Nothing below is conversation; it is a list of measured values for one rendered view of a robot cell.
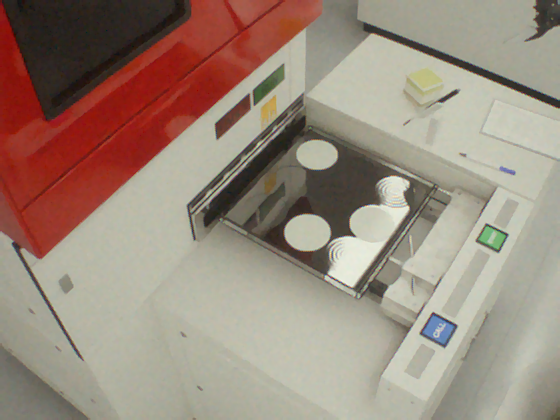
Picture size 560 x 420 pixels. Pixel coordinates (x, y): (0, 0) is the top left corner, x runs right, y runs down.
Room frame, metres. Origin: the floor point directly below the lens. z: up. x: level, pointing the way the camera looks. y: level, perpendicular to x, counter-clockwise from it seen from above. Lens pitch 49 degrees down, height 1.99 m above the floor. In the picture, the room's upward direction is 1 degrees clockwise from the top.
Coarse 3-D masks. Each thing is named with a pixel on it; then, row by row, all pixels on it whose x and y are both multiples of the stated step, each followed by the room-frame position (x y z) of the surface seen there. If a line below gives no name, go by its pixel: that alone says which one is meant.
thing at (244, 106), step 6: (246, 102) 1.03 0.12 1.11; (240, 108) 1.01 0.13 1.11; (246, 108) 1.03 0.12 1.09; (228, 114) 0.98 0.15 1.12; (234, 114) 0.99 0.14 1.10; (240, 114) 1.01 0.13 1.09; (222, 120) 0.96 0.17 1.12; (228, 120) 0.98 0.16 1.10; (234, 120) 0.99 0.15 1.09; (222, 126) 0.96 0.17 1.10; (228, 126) 0.97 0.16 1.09; (222, 132) 0.96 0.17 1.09
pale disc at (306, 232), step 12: (300, 216) 0.88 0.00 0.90; (312, 216) 0.88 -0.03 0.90; (288, 228) 0.85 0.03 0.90; (300, 228) 0.85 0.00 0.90; (312, 228) 0.85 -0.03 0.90; (324, 228) 0.85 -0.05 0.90; (288, 240) 0.82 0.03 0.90; (300, 240) 0.82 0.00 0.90; (312, 240) 0.82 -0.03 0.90; (324, 240) 0.82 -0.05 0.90
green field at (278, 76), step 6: (282, 66) 1.14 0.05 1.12; (276, 72) 1.12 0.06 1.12; (282, 72) 1.14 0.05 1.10; (270, 78) 1.10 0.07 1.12; (276, 78) 1.12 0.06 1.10; (282, 78) 1.14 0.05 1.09; (264, 84) 1.08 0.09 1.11; (270, 84) 1.10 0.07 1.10; (276, 84) 1.12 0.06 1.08; (258, 90) 1.06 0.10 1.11; (264, 90) 1.08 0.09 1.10; (270, 90) 1.10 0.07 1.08; (258, 96) 1.06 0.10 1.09; (264, 96) 1.08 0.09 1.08; (258, 102) 1.06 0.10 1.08
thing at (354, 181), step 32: (288, 160) 1.06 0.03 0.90; (352, 160) 1.06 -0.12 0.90; (256, 192) 0.95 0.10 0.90; (288, 192) 0.95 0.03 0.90; (320, 192) 0.96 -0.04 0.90; (352, 192) 0.96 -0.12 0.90; (384, 192) 0.96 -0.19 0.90; (416, 192) 0.96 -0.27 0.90; (256, 224) 0.86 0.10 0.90; (320, 256) 0.77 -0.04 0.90; (352, 256) 0.78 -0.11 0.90; (352, 288) 0.70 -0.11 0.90
